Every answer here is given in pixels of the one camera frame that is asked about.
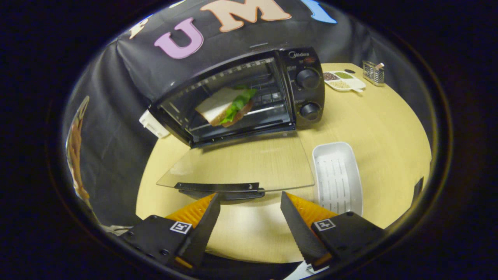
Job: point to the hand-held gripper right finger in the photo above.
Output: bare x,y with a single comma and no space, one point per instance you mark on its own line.
301,237

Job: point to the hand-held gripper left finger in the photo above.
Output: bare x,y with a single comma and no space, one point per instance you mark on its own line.
200,237

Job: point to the sandwich with green lettuce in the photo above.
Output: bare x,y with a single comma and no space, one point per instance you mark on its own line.
221,107

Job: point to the black toaster oven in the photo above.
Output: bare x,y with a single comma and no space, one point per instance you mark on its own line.
307,97

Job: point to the white bread toaster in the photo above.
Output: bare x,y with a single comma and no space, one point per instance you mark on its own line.
152,125

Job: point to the white ribbed plastic tray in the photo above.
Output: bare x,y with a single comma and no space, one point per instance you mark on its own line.
337,179

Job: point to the black backdrop cloth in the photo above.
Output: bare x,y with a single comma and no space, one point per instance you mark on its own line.
116,147

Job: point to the thin printed panel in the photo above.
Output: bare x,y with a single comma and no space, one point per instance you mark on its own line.
74,155

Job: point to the white sectioned dish of grains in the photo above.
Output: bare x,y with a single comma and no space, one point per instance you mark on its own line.
342,82

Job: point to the pink stick in holder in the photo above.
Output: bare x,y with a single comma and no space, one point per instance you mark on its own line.
379,65

